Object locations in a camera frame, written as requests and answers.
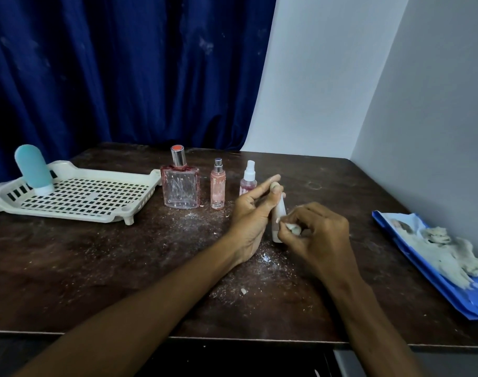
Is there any small clear pink spray bottle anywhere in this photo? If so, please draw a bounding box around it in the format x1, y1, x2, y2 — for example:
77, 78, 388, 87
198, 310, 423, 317
239, 160, 258, 197

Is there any person's right hand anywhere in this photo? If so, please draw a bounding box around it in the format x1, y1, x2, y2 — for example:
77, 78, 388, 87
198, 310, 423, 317
276, 202, 360, 286

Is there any slim pink spray bottle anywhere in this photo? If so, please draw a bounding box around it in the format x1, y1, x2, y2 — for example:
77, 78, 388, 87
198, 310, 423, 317
210, 158, 226, 210

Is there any square pink glass perfume bottle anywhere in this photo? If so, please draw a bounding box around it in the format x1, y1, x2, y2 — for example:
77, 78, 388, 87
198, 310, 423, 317
161, 145, 201, 210

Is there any teal squeeze bottle white cap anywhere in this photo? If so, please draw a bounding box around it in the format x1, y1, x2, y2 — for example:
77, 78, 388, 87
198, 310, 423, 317
14, 144, 55, 196

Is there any person's right forearm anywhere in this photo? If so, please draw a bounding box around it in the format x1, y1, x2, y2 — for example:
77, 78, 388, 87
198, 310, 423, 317
323, 265, 426, 377

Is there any blue plastic sheet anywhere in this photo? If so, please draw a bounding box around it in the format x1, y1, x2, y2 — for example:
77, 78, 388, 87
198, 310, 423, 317
372, 210, 478, 321

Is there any person's left forearm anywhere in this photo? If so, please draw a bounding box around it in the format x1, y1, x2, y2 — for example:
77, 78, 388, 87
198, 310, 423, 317
11, 235, 245, 377

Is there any white perforated plastic tray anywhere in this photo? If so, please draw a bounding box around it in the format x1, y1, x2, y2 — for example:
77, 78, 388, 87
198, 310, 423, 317
0, 160, 163, 226

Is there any person's left hand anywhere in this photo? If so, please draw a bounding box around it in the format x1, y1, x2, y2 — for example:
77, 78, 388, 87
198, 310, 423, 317
226, 174, 285, 265

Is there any small white bottle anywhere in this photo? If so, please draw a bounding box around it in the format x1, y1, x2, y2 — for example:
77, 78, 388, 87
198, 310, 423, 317
271, 192, 288, 244

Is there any white clay lump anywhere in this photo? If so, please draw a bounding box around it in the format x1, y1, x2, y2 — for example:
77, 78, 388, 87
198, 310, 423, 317
391, 220, 478, 290

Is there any dark blue curtain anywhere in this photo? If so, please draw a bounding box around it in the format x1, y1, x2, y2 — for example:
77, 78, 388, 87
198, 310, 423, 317
0, 0, 278, 183

